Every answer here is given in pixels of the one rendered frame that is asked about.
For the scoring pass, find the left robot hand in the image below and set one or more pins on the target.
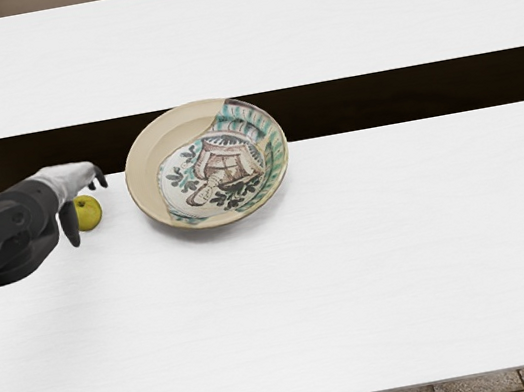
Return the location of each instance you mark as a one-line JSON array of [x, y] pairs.
[[67, 178]]

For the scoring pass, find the cream patterned ceramic plate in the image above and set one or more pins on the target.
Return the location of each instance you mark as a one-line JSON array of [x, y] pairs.
[[206, 165]]

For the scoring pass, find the yellow-green apple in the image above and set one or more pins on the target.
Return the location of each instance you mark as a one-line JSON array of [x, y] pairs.
[[89, 212]]

